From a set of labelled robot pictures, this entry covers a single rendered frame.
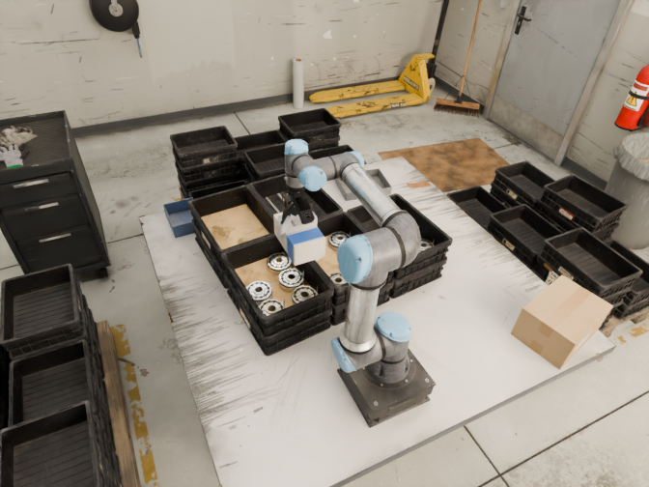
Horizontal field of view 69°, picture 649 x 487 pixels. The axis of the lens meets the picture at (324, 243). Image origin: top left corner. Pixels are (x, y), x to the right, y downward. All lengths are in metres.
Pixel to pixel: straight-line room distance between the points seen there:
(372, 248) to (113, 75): 3.91
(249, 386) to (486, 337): 0.96
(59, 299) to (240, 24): 3.19
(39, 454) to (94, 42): 3.46
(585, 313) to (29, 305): 2.42
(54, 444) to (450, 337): 1.55
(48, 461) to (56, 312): 0.73
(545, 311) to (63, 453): 1.87
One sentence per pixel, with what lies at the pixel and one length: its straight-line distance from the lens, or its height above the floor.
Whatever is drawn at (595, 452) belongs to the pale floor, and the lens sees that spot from 2.83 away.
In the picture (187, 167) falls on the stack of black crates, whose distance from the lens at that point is 3.33.
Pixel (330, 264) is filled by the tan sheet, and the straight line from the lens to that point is 2.01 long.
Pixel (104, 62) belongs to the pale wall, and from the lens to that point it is 4.78.
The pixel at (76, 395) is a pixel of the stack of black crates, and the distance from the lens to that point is 2.34.
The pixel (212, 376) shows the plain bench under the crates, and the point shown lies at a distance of 1.84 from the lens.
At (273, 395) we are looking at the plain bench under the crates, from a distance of 1.77.
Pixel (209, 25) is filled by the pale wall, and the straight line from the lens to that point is 4.83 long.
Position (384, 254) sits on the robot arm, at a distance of 1.20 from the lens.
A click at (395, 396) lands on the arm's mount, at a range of 1.67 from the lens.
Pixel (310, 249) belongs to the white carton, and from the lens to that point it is 1.67.
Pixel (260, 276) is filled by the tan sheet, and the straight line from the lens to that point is 1.96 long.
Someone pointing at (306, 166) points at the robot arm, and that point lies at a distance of 1.47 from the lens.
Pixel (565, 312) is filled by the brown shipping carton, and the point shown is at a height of 0.86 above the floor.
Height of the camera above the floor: 2.22
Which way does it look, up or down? 41 degrees down
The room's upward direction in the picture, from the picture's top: 3 degrees clockwise
